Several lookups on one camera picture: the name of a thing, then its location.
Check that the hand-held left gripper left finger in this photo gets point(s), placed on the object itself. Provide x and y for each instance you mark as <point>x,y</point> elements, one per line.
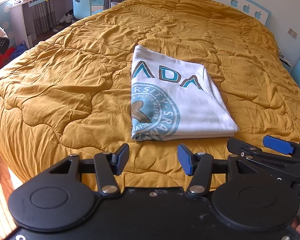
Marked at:
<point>122,158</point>

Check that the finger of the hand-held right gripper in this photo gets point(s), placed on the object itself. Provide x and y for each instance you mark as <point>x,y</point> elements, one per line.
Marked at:
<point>260,153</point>
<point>278,145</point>

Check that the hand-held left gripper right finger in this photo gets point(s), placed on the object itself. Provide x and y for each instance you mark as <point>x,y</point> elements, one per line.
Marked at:
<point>185,160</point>

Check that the white printed sweatshirt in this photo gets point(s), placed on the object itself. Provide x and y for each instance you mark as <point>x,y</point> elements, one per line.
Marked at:
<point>190,105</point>

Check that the white sneaker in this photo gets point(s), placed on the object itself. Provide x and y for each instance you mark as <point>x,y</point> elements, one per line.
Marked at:
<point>286,58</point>

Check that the mustard yellow quilt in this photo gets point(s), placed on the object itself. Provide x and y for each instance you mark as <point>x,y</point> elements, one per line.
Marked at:
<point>65,92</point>

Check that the blue fabric bag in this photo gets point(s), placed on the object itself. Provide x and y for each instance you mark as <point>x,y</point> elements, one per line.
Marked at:
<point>20,51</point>

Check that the white shoes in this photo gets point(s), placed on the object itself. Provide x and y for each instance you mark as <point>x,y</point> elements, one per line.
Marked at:
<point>66,17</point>

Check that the red fabric bag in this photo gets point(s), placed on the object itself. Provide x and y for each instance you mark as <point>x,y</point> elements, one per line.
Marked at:
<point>1,60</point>

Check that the curved study desk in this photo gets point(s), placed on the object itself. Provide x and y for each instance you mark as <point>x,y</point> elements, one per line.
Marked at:
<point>22,15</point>

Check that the wall switch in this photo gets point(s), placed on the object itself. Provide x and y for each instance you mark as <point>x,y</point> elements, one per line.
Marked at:
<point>292,32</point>

